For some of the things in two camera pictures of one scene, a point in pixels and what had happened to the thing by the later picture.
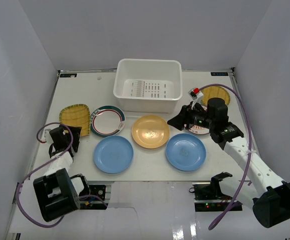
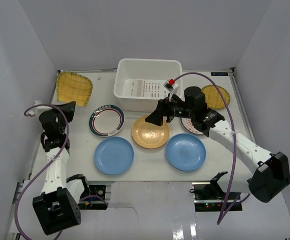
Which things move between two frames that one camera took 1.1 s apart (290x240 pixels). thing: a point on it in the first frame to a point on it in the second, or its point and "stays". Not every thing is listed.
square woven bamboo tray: (76, 115) to (71, 87)
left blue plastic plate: (113, 154) stays
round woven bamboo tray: (215, 91) stays
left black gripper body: (74, 136) to (61, 113)
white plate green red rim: (107, 121) stays
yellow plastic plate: (150, 132) stays
